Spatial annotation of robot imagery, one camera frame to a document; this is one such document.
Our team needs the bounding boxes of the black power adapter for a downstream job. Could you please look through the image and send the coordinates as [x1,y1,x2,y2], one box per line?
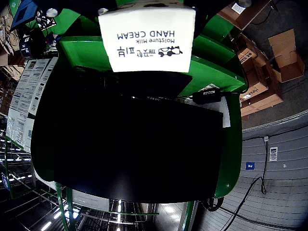
[192,88,223,105]

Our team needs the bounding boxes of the cardboard box with BS-52M print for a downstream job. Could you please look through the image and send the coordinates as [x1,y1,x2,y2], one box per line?
[237,47,258,65]

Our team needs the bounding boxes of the bare circuit board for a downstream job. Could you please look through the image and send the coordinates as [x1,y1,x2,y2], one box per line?
[35,9,57,31]

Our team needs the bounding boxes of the green metal shelf stand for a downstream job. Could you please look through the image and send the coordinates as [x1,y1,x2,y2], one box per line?
[31,0,246,200]

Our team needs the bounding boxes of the white printed notice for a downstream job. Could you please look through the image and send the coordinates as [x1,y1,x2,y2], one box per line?
[269,146,278,162]

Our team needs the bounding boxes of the flat white carton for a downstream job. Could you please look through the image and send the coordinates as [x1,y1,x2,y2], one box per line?
[231,2,246,14]

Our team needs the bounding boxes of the long loose black cable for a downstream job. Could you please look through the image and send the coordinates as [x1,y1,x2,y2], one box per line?
[218,177,264,231]

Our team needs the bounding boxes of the large brown cardboard box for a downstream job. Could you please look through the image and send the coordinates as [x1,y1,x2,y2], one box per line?
[240,69,284,117]

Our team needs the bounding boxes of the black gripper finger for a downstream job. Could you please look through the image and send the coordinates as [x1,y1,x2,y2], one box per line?
[47,0,121,17]
[182,0,252,37]

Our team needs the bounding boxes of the posted white printed sheets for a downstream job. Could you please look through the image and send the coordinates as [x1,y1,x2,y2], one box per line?
[6,57,59,154]

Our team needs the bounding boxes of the blue box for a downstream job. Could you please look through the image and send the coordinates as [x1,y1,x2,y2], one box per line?
[10,0,39,31]

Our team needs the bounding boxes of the cardboard box with Hiper print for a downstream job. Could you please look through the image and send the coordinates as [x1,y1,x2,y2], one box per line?
[239,71,270,102]

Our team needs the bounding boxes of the black hanging wall cable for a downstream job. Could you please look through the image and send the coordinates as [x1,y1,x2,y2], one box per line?
[261,138,269,195]

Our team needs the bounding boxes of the cow print hand cream box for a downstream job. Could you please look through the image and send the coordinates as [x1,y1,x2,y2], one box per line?
[98,0,197,73]

